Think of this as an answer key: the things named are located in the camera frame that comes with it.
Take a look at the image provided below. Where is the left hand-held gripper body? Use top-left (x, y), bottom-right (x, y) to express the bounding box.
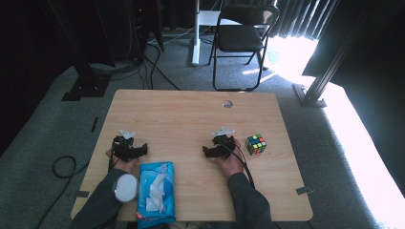
top-left (111, 129), bottom-right (137, 162)

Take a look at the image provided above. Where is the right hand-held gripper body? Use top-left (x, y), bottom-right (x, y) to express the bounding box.
top-left (211, 127), bottom-right (237, 160)

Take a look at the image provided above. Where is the multicoloured puzzle cube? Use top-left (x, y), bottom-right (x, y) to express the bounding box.
top-left (244, 133), bottom-right (267, 156)

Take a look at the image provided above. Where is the blue wet wipes pack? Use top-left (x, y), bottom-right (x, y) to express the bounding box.
top-left (113, 160), bottom-right (177, 229)

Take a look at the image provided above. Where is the person's left hand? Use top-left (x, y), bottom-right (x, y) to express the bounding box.
top-left (105, 147), bottom-right (139, 175)

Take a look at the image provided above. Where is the person's right hand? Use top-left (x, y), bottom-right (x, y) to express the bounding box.
top-left (211, 137), bottom-right (246, 178)

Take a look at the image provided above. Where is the black metal stand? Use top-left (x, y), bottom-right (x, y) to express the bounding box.
top-left (47, 0), bottom-right (113, 102)

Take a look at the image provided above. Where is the black folding chair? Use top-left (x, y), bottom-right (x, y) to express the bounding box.
top-left (208, 3), bottom-right (281, 93)

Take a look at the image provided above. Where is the aluminium profile stand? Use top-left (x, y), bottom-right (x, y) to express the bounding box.
top-left (292, 0), bottom-right (374, 109)

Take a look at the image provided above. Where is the black computer tower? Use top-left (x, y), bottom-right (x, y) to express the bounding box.
top-left (126, 0), bottom-right (165, 62)

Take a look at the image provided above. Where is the dark curtain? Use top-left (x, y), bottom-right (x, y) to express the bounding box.
top-left (0, 0), bottom-right (117, 156)
top-left (302, 0), bottom-right (405, 195)

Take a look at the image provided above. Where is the striped grey curtain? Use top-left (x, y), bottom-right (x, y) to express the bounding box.
top-left (272, 0), bottom-right (339, 41)

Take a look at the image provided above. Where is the left hand-held gripper cable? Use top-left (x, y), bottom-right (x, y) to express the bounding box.
top-left (107, 156), bottom-right (122, 174)

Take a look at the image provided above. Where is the hand-held gripper cable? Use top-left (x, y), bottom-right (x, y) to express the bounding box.
top-left (107, 156), bottom-right (122, 174)
top-left (223, 143), bottom-right (256, 189)

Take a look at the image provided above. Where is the right hand-held gripper cable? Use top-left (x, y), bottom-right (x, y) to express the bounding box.
top-left (223, 143), bottom-right (256, 189)

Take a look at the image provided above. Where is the looped black floor cable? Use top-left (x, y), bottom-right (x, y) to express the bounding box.
top-left (36, 156), bottom-right (91, 229)

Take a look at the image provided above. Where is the long black floor cable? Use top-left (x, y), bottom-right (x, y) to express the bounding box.
top-left (143, 40), bottom-right (181, 92)

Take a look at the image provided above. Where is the white floor cable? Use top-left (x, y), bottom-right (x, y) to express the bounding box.
top-left (147, 26), bottom-right (196, 46)

